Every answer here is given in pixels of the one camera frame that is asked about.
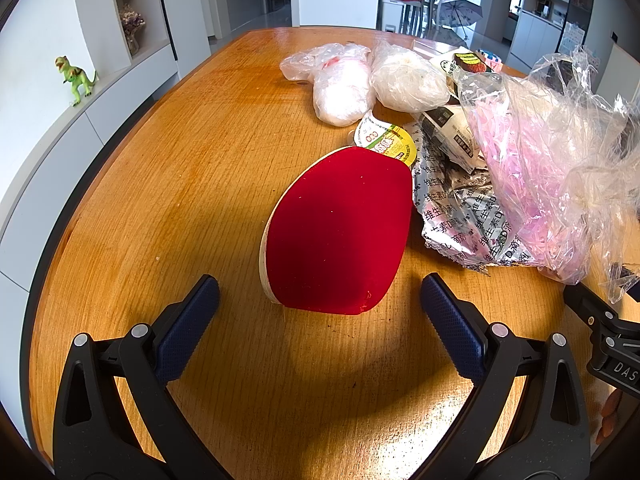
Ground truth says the clear pink cellophane bag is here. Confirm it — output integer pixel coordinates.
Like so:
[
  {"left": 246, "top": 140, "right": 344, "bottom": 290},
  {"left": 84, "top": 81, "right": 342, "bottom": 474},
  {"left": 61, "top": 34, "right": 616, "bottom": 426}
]
[{"left": 457, "top": 47, "right": 639, "bottom": 304}]

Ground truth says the silver foil printed bag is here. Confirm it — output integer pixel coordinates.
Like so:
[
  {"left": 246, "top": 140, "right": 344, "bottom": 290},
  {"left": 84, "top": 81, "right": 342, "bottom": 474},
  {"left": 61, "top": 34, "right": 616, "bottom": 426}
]
[{"left": 410, "top": 105, "right": 534, "bottom": 272}]

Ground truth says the red table tennis paddle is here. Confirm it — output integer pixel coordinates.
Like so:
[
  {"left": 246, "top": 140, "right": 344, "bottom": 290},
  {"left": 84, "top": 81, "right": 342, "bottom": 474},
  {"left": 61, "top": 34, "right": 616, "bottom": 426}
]
[{"left": 259, "top": 148, "right": 413, "bottom": 315}]

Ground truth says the colourful foam puzzle cube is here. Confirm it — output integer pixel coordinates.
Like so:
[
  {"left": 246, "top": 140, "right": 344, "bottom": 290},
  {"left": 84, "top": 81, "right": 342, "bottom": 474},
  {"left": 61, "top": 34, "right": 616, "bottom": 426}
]
[{"left": 454, "top": 50, "right": 503, "bottom": 73}]

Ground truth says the yellow foil lid cup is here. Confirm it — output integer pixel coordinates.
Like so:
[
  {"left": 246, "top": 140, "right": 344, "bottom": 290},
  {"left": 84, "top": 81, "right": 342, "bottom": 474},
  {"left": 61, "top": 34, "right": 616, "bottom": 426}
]
[{"left": 348, "top": 110, "right": 418, "bottom": 168}]

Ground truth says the clear plastic bag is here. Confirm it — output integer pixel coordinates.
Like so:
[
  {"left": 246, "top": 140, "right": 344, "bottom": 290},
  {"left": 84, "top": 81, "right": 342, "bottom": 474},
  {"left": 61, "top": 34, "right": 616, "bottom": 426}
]
[{"left": 370, "top": 40, "right": 450, "bottom": 114}]

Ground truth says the plastic bag with red print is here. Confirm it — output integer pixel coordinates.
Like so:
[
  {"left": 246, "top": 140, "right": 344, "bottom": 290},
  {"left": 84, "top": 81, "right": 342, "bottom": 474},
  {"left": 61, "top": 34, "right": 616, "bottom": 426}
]
[{"left": 280, "top": 42, "right": 375, "bottom": 127}]

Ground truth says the white sideboard cabinet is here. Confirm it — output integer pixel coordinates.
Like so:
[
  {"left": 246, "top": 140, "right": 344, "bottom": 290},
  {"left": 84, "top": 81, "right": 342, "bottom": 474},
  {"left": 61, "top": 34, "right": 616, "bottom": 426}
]
[{"left": 1, "top": 40, "right": 178, "bottom": 438}]

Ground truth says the green toy dinosaur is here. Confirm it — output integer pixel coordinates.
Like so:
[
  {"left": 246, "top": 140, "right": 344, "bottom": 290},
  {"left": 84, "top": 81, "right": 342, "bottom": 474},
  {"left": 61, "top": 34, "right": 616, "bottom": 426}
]
[{"left": 54, "top": 56, "right": 98, "bottom": 106}]

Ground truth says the dried flower vase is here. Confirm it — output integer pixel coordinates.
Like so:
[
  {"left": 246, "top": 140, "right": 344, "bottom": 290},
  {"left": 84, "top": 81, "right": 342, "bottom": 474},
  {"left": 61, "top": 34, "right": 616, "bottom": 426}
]
[{"left": 119, "top": 4, "right": 145, "bottom": 55}]

